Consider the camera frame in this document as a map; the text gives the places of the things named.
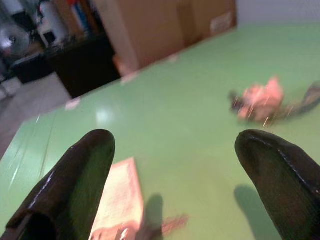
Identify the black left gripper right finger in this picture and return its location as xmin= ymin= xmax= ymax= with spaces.
xmin=235 ymin=129 xmax=320 ymax=240

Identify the white cylindrical appliance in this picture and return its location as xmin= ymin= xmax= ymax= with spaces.
xmin=39 ymin=0 xmax=68 ymax=43

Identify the brown cardboard box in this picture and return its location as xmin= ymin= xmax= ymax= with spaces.
xmin=93 ymin=0 xmax=238 ymax=78

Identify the dark lanyard strap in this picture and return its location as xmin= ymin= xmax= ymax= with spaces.
xmin=287 ymin=83 xmax=320 ymax=117

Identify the black cabinet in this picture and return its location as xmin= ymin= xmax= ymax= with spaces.
xmin=46 ymin=32 xmax=123 ymax=100

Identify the grey electric fan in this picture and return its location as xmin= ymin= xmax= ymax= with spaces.
xmin=0 ymin=26 xmax=31 ymax=55

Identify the black storage box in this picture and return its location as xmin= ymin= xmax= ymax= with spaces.
xmin=11 ymin=53 xmax=52 ymax=85

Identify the colourful books row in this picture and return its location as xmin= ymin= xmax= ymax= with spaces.
xmin=71 ymin=0 xmax=103 ymax=36

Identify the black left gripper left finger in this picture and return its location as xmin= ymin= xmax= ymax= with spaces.
xmin=4 ymin=129 xmax=116 ymax=240

